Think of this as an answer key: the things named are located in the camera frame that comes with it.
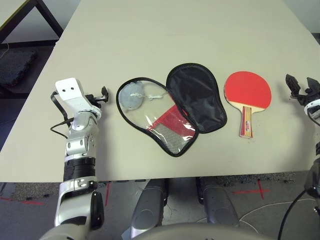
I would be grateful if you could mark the grey robot right leg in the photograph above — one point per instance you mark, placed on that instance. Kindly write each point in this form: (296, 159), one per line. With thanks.
(220, 205)

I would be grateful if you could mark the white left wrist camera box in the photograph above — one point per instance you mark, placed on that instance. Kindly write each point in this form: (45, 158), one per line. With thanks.
(72, 96)

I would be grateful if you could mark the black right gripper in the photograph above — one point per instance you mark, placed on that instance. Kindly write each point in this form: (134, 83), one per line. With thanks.
(310, 97)

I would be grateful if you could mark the grey robot left leg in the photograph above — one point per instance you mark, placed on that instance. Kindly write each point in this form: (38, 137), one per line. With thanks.
(147, 207)

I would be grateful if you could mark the red ping-pong paddle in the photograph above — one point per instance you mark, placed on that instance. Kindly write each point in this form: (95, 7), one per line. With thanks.
(247, 87)

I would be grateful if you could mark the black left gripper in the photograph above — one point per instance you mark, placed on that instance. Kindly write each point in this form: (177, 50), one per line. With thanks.
(96, 99)

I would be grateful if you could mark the grey robot torso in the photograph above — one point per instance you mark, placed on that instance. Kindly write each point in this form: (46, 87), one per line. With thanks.
(200, 233)

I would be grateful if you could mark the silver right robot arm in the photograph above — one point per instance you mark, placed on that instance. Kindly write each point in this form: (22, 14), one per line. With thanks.
(313, 175)

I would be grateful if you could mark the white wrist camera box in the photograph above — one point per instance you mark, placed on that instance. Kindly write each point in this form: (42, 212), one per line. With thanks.
(313, 105)
(72, 96)

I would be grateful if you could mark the black red paddle case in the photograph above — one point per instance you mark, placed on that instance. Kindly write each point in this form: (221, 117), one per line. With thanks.
(200, 100)

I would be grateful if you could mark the black foam floor mat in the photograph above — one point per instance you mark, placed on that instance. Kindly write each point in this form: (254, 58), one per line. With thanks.
(15, 67)

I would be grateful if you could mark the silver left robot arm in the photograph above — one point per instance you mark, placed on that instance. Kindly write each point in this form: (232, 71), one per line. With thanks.
(77, 145)

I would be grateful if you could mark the black framed side table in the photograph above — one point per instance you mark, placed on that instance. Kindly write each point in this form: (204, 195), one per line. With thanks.
(48, 20)

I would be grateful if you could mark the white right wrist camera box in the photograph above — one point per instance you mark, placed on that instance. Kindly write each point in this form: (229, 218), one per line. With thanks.
(313, 105)

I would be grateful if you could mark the grey robot leg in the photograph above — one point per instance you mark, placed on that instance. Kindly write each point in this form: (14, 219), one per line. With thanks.
(220, 205)
(147, 207)

